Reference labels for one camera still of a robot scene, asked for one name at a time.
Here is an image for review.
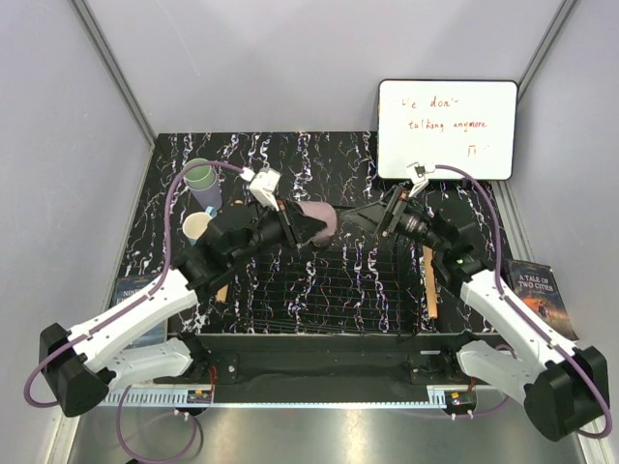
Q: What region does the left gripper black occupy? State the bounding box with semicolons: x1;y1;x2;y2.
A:
229;195;328;268

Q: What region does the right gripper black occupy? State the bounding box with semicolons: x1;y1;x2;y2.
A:
340;186;448;254

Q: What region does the mauve ceramic mug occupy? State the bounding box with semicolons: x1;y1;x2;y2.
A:
298;201;339;247

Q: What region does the lavender plastic cup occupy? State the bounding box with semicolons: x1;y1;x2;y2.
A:
189;179;223;210

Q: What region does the light blue ceramic mug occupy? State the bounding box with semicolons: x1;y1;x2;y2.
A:
182;207;218;246

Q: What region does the green plastic cup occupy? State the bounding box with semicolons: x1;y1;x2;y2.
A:
184;158;217;190

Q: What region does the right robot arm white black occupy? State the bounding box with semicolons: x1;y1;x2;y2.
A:
341;187;612;442

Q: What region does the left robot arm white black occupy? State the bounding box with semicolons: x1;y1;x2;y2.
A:
37;200;338;418

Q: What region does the black marble pattern mat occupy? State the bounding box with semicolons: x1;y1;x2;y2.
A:
112;131;491;340

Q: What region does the Tale of Two Cities book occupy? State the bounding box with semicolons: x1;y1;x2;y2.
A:
504;259;578;341

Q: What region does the Nineteen Eighty-Four book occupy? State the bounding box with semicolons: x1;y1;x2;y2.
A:
111;275;168;347

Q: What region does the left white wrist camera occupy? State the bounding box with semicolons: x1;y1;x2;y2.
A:
240;167;280;211

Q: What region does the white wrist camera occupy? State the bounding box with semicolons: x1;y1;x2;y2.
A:
240;167;280;211
406;162;436;198

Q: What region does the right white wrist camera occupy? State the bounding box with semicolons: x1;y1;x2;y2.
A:
406;162;436;198

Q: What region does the black wire dish rack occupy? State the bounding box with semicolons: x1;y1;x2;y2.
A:
206;222;425;335

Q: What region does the right wooden rack handle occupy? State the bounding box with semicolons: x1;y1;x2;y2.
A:
423;246;438;319

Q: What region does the wooden rack handle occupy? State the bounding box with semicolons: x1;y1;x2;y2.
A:
423;246;438;319
216;285;229;303

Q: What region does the left wooden rack handle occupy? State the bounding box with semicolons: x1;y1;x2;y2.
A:
216;285;229;303

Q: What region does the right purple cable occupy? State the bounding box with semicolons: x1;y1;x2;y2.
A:
405;163;611;440

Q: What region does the purple cable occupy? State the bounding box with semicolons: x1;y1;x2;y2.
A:
23;161;252;460
405;163;611;440

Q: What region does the white whiteboard black frame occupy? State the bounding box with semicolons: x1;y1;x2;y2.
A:
376;79;518;181

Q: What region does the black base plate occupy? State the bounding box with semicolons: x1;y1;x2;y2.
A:
156;333;477;405

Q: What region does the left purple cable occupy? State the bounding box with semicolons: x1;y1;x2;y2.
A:
23;161;252;460

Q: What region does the white cable duct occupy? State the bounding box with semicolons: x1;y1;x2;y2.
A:
100;389;214;408

